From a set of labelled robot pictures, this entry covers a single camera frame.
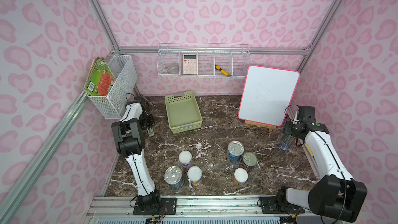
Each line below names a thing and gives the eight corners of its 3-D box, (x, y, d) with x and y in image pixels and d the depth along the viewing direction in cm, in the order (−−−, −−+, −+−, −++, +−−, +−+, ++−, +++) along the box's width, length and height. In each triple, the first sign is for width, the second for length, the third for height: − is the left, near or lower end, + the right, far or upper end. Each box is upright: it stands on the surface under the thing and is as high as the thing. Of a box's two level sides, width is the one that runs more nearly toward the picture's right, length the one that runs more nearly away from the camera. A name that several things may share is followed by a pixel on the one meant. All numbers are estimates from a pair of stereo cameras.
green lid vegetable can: (240, 172, 85) (244, 165, 77) (239, 160, 90) (242, 152, 82) (253, 172, 85) (258, 165, 77) (250, 160, 90) (255, 152, 81)
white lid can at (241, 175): (233, 185, 81) (235, 181, 75) (232, 172, 85) (233, 167, 79) (246, 185, 81) (249, 181, 75) (244, 172, 85) (247, 167, 79)
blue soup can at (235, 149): (227, 163, 88) (229, 155, 80) (226, 150, 94) (228, 140, 85) (241, 163, 88) (245, 155, 79) (239, 149, 94) (242, 140, 85)
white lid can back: (180, 171, 86) (177, 163, 77) (182, 159, 90) (179, 150, 81) (192, 171, 86) (190, 163, 76) (192, 159, 90) (191, 150, 81)
